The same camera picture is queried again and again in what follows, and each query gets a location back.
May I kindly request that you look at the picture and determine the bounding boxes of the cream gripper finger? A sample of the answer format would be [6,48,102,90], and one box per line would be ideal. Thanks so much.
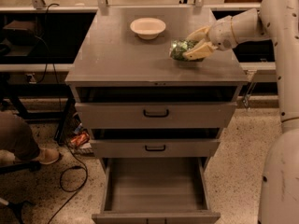
[183,42,218,61]
[186,26,210,41]

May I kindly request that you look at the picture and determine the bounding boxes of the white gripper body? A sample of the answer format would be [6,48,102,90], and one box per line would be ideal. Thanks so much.
[207,16,238,50]

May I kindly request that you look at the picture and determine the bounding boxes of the green soda can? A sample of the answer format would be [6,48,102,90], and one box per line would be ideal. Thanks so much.
[169,40,197,62]

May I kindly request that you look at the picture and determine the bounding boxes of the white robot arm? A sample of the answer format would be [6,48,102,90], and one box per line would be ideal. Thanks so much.
[183,0,299,224]

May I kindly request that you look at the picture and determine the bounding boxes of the grey top drawer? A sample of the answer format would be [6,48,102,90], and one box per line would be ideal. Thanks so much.
[75,102,236,129]

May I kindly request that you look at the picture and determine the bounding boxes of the grey drawer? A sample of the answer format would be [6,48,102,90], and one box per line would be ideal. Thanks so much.
[91,139,220,158]
[75,102,236,129]
[91,157,221,224]

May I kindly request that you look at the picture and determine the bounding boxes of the grey drawer cabinet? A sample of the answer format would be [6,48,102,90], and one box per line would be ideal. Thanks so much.
[64,6,249,173]

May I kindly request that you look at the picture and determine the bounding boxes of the grey bottom drawer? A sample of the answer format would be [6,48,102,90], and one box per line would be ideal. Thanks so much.
[91,157,221,224]

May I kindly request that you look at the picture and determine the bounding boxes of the grey middle drawer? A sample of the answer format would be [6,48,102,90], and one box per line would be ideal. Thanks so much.
[91,139,220,158]

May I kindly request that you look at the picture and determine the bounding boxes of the white paper bowl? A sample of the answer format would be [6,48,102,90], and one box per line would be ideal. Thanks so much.
[130,18,166,40]

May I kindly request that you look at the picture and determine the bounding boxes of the orange snack bag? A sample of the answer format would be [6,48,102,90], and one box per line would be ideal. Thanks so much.
[70,132,90,147]

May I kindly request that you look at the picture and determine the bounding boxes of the dark box on shelf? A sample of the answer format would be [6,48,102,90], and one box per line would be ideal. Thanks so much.
[3,21,36,46]

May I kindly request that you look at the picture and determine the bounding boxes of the tan shoe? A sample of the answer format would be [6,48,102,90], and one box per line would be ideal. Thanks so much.
[33,148,60,165]

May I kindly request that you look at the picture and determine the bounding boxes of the person leg brown trousers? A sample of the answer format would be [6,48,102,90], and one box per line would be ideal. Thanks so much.
[0,112,40,161]

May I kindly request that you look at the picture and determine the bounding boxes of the black chair base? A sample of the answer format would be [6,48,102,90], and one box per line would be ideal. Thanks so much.
[0,161,42,224]

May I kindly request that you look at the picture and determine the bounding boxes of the black top drawer handle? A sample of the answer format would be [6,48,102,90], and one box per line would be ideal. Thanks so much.
[143,109,169,119]

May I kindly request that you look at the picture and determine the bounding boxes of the black drawer handle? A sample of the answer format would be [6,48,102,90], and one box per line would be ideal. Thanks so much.
[143,109,169,119]
[145,145,166,152]

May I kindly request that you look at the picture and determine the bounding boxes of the black middle drawer handle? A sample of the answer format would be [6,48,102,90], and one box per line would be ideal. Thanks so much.
[145,145,166,152]

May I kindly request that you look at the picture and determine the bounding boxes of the black floor cable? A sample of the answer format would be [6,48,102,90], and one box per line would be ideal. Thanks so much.
[34,3,90,224]

